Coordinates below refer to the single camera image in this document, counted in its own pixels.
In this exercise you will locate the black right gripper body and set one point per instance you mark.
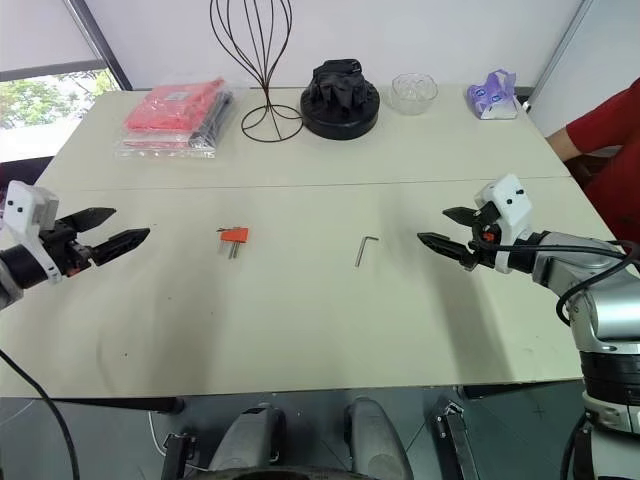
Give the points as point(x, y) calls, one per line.
point(485, 240)

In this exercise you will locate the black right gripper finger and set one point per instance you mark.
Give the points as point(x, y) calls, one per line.
point(447, 247)
point(462, 215)

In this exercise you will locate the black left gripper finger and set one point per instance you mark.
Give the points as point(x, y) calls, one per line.
point(122, 243)
point(90, 219)

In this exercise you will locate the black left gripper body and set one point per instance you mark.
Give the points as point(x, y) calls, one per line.
point(64, 250)

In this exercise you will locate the person's bare forearm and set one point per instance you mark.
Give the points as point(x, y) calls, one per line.
point(562, 143)

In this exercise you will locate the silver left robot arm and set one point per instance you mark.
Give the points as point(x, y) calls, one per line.
point(15, 272)

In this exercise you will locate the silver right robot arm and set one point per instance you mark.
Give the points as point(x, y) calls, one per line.
point(600, 302)

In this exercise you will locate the metal hex key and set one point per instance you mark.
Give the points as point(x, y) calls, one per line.
point(361, 252)

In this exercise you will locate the orange hex key holder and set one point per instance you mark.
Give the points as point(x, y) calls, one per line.
point(238, 234)

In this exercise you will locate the clear bag with red cloth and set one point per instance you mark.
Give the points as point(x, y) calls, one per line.
point(155, 147)

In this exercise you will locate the purple tissue pack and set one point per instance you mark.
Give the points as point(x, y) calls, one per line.
point(492, 97)

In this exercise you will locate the clear glass bowl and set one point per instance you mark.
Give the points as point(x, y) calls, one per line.
point(414, 94)

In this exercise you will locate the red bagged clothing package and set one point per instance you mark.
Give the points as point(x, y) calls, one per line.
point(170, 107)

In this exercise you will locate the black round base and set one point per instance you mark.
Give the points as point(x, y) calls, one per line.
point(345, 122)

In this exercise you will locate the black bagged clothing package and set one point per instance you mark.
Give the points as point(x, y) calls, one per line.
point(212, 120)

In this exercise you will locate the person's red shirt torso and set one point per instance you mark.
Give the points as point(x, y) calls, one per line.
point(617, 135)

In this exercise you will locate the black crumpled cloth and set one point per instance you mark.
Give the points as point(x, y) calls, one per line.
point(337, 82)

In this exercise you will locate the white roller blind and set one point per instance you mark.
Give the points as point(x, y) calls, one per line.
point(45, 35)

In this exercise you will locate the grey rounded robot leg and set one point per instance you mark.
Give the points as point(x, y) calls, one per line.
point(250, 435)
point(375, 435)

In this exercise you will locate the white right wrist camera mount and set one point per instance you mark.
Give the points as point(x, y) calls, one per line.
point(511, 200)

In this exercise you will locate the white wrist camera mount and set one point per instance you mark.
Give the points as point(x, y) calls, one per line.
point(511, 200)
point(25, 207)

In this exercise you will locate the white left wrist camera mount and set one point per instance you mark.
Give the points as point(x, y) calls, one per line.
point(25, 207)

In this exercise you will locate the dark window frame bar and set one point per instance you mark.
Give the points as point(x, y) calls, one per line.
point(100, 45)

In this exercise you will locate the black table leg bracket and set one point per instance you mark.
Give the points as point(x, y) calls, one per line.
point(456, 440)
point(179, 457)

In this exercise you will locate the grey partition frame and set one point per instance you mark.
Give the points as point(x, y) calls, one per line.
point(567, 40)

